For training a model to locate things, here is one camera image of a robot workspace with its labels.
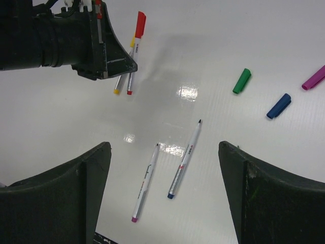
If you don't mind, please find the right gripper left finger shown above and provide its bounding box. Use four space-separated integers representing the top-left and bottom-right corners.
1 142 111 243

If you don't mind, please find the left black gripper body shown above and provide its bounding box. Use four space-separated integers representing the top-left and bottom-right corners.
35 1 107 76

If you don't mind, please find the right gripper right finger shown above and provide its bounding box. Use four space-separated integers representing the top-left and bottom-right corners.
218 141 324 243

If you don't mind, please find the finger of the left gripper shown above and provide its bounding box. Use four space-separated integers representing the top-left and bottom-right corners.
97 1 138 79

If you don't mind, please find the yellow pen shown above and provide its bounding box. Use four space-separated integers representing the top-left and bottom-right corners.
114 48 134 95

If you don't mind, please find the red pen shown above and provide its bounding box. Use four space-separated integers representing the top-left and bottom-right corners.
126 11 147 96

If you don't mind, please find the red pen cap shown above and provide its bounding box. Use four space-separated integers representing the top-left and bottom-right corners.
135 11 146 39

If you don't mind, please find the pink pen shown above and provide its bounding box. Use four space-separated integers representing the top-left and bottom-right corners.
132 143 160 223

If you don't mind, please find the blue pen cap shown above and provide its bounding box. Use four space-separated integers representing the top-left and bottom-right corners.
267 94 291 119

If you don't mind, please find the purple pen cap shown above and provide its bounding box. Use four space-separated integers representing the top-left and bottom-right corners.
301 66 325 90

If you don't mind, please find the yellow pen cap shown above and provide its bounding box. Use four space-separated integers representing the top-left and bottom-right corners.
130 36 135 48

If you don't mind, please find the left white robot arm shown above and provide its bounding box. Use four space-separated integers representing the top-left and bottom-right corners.
1 0 138 80

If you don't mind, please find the blue pen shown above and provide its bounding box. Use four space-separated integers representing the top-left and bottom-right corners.
167 119 202 199

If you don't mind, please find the green pen cap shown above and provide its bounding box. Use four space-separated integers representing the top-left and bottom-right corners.
233 68 251 94

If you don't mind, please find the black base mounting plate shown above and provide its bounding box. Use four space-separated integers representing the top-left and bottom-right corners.
93 232 117 244

